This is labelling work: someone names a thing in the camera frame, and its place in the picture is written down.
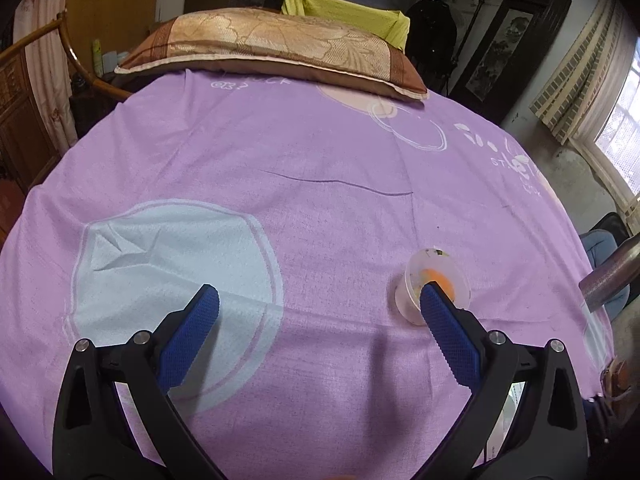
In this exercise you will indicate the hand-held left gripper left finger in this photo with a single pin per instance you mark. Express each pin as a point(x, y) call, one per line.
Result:
point(192, 330)

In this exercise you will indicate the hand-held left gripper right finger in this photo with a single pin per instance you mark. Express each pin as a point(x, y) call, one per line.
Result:
point(447, 330)

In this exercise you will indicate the clear plastic cup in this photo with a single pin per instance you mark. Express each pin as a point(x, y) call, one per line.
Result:
point(420, 270)

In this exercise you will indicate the metal bottle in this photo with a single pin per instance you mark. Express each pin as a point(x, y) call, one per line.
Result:
point(610, 280)

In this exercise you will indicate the blue chair cushion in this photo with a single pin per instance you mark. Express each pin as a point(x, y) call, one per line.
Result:
point(597, 250)

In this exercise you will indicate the brown pouch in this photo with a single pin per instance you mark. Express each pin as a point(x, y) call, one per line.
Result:
point(620, 375)

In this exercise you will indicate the black chair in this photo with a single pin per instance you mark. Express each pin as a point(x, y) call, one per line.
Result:
point(612, 222)

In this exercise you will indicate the window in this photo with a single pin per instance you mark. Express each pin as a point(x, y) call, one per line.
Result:
point(625, 135)

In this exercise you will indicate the beige checkered curtain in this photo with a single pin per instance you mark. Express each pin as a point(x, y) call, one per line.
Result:
point(580, 90)

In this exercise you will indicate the red white floral curtain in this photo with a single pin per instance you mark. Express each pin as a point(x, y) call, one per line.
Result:
point(45, 85)

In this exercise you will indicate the green bottle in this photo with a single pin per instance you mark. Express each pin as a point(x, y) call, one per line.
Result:
point(97, 57)

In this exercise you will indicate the black hanging coat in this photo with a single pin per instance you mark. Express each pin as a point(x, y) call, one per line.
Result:
point(430, 40)

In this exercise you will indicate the dark framed scroll painting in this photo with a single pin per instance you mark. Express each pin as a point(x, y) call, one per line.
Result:
point(505, 45)

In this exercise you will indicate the brown gold pillow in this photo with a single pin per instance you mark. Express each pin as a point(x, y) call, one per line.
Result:
point(275, 45)

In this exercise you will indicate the bent rattan chair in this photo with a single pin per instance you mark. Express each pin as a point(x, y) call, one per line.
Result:
point(69, 50)

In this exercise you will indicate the yellow chair cover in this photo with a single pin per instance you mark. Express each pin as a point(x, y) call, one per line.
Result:
point(350, 15)

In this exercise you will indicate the yellow wooden door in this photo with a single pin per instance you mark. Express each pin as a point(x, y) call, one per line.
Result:
point(125, 0)

